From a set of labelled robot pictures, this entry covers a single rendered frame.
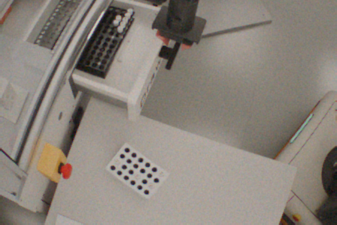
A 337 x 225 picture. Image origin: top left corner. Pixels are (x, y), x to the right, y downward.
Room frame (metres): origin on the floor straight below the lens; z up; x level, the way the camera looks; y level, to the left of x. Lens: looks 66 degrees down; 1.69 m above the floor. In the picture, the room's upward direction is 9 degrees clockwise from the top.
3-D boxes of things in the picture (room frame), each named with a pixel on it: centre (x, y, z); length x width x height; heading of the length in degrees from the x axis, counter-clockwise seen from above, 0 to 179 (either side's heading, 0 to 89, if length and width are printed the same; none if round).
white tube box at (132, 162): (0.21, 0.04, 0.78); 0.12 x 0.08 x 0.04; 62
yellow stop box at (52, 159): (0.16, 0.23, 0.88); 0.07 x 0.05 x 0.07; 169
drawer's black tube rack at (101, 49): (0.50, 0.24, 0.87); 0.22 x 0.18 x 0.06; 79
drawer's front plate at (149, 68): (0.46, 0.04, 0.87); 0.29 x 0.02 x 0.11; 169
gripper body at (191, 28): (0.48, 0.00, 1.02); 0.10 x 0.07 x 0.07; 78
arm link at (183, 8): (0.48, 0.01, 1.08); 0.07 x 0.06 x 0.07; 72
